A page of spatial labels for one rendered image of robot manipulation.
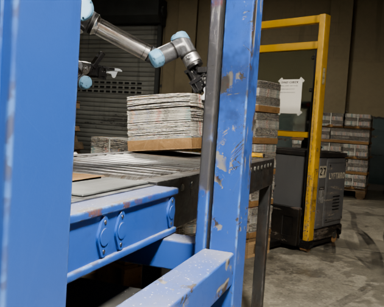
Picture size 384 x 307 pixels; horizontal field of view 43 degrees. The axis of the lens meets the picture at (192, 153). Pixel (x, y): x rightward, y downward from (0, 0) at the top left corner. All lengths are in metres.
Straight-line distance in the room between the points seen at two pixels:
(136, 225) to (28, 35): 0.57
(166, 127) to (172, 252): 1.07
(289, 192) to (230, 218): 3.30
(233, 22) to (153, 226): 0.40
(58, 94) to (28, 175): 0.06
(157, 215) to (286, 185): 3.31
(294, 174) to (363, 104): 5.46
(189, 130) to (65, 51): 1.59
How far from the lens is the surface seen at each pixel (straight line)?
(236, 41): 0.89
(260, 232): 2.30
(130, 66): 10.68
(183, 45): 2.12
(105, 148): 2.83
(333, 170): 4.28
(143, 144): 2.01
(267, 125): 3.63
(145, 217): 0.89
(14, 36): 0.33
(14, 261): 0.34
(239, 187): 0.88
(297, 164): 4.13
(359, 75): 9.53
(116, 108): 10.74
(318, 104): 3.90
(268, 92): 3.65
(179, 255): 0.96
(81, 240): 0.71
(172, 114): 1.97
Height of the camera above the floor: 0.92
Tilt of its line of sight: 3 degrees down
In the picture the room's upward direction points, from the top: 4 degrees clockwise
